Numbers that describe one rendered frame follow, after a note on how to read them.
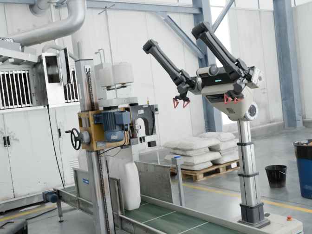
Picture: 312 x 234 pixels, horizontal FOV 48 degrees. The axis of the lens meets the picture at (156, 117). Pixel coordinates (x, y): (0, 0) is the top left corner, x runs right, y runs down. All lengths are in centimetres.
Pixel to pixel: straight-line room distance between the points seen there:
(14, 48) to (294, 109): 835
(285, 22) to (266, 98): 234
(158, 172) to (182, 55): 551
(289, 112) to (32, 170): 806
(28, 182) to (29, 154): 40
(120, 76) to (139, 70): 512
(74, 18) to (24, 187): 254
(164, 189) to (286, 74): 838
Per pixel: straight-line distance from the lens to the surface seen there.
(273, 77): 1112
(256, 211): 305
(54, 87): 510
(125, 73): 278
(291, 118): 1140
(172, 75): 282
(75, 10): 542
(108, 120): 270
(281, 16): 1152
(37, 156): 555
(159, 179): 351
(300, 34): 1142
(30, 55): 522
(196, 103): 882
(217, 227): 278
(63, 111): 566
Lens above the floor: 138
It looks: 3 degrees down
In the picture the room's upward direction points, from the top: 7 degrees counter-clockwise
